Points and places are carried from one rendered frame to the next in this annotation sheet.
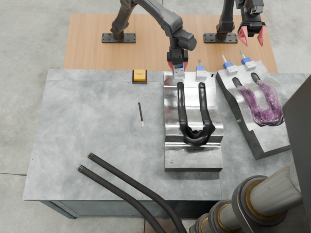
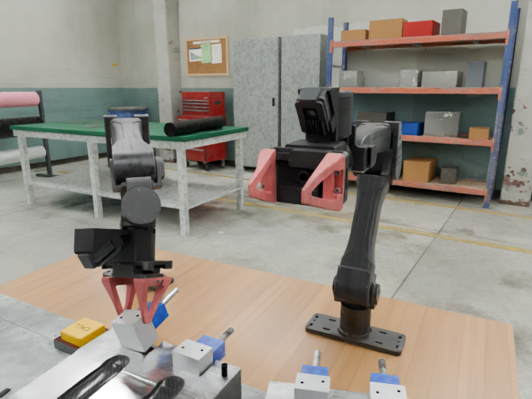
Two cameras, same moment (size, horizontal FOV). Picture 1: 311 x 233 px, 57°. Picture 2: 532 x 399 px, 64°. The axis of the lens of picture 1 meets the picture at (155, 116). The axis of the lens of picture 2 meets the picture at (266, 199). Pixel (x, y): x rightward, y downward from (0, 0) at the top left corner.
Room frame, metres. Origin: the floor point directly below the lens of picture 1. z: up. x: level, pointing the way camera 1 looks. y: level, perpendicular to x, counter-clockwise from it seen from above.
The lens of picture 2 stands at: (0.44, -0.61, 1.30)
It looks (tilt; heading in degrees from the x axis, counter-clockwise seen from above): 15 degrees down; 32
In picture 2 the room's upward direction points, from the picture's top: straight up
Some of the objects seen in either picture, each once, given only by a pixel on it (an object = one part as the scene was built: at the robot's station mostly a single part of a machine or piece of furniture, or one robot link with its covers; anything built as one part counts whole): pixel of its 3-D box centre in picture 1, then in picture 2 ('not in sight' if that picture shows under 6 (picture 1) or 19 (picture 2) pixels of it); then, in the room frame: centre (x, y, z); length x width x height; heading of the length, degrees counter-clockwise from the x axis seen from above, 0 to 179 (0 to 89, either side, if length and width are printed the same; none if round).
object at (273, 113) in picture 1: (262, 99); not in sight; (0.75, -0.52, 0.90); 0.26 x 0.18 x 0.08; 21
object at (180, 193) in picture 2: not in sight; (128, 162); (3.56, 3.10, 0.51); 2.40 x 1.13 x 1.02; 94
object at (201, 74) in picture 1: (200, 69); (210, 347); (0.91, -0.21, 0.89); 0.13 x 0.05 x 0.05; 4
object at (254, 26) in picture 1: (257, 36); (306, 185); (0.87, -0.40, 1.19); 0.09 x 0.07 x 0.07; 5
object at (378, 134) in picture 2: not in sight; (362, 158); (1.20, -0.35, 1.17); 0.30 x 0.09 x 0.12; 5
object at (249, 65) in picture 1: (245, 60); (384, 385); (1.02, -0.47, 0.86); 0.13 x 0.05 x 0.05; 21
